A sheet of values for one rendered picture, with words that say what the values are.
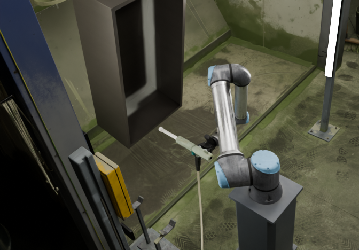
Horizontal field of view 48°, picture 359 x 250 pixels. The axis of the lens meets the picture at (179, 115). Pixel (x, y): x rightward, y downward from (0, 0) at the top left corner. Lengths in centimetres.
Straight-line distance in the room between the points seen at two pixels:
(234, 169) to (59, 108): 96
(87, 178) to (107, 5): 113
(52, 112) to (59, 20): 216
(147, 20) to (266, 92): 154
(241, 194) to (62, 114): 112
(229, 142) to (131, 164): 143
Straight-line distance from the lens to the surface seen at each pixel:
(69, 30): 387
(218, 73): 239
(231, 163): 217
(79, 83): 378
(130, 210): 153
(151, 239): 207
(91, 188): 138
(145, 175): 336
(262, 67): 437
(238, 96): 262
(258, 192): 229
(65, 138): 189
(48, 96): 175
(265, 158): 218
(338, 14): 300
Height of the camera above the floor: 251
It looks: 40 degrees down
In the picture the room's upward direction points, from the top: 10 degrees counter-clockwise
